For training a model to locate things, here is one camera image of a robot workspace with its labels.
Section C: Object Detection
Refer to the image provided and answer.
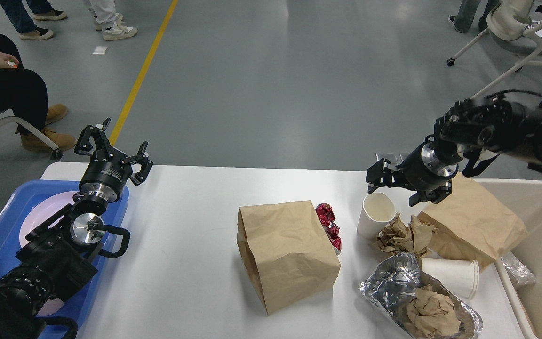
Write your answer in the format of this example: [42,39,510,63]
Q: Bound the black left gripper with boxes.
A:
[74,118,153,202]

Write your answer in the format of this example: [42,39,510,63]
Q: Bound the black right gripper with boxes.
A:
[366,142,461,207]

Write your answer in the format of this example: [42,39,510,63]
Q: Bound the white paper cup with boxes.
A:
[357,192,397,240]
[420,258,480,299]

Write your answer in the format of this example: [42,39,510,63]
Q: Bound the brown paper ball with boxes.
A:
[375,214,435,258]

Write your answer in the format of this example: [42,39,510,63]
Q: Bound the brown paper bag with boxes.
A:
[417,173,529,271]
[237,201,341,314]

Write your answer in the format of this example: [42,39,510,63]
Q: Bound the pink plate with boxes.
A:
[18,191,75,248]

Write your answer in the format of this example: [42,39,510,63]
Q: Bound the pink mug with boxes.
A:
[35,299,65,317]

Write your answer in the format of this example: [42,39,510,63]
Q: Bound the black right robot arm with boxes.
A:
[366,90,542,206]

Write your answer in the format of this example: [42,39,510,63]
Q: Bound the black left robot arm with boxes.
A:
[0,119,153,339]

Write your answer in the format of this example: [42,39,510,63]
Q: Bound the red foil wrapper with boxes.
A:
[315,202,342,255]

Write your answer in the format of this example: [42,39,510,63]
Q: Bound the paper scrap on floor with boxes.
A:
[92,46,108,56]

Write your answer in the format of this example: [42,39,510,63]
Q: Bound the standing person white sneakers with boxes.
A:
[82,0,138,41]

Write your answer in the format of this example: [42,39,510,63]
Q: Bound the crumpled brown paper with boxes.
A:
[405,285,461,339]

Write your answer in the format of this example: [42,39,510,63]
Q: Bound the seated person in black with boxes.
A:
[0,34,76,151]

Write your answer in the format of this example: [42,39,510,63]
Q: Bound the rubiks cube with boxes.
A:
[6,60,18,69]

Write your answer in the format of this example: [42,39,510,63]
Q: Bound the brown paper bag on table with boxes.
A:
[237,201,341,314]

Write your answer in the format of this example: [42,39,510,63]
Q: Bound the white chair at left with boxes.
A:
[0,109,64,160]

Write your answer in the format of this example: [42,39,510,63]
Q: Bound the blue plastic tray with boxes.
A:
[0,180,108,327]

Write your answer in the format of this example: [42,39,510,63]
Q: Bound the person in blue jeans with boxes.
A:
[0,0,67,40]

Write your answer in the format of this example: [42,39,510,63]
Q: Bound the white office chair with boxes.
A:
[447,0,542,109]

